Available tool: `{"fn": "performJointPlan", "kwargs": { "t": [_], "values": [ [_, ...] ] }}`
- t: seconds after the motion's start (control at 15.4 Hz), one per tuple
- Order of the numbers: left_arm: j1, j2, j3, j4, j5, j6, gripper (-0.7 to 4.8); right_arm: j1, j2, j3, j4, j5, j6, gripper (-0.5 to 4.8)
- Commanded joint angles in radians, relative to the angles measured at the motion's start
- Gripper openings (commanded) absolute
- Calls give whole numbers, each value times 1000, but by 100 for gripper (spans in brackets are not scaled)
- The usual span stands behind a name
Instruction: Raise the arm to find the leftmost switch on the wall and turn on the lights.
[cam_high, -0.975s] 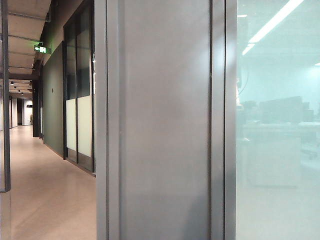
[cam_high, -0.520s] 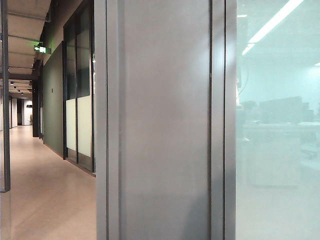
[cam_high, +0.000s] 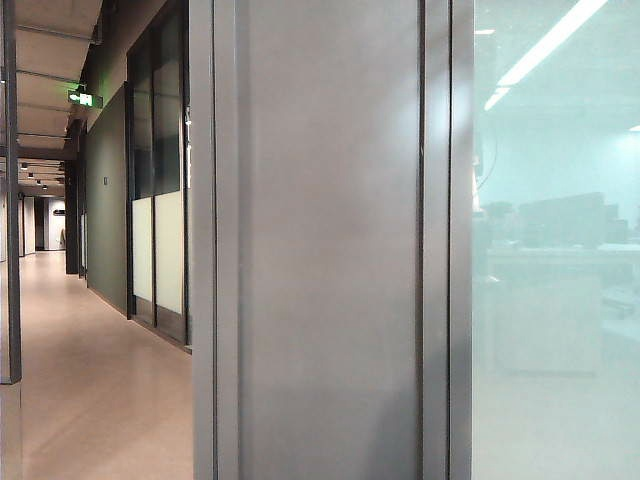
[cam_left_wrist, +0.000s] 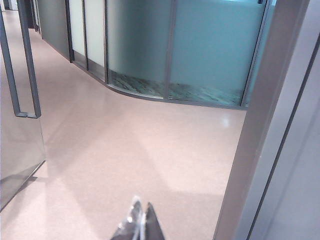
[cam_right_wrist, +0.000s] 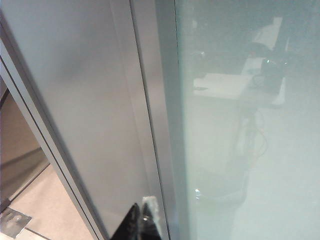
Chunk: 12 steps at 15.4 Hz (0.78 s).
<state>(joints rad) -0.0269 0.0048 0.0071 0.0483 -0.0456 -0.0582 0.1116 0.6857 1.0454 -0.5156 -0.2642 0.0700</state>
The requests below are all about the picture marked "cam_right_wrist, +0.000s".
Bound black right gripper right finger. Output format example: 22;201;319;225
140;195;164;240

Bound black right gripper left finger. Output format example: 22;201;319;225
110;202;142;240

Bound cables behind glass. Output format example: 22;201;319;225
237;111;267;173

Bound metal floor plate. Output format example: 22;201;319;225
0;206;33;238

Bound frosted glass pane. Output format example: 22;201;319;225
174;0;320;240

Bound white desk behind glass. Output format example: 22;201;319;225
192;73;254;98

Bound grey door panel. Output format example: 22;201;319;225
0;0;192;240

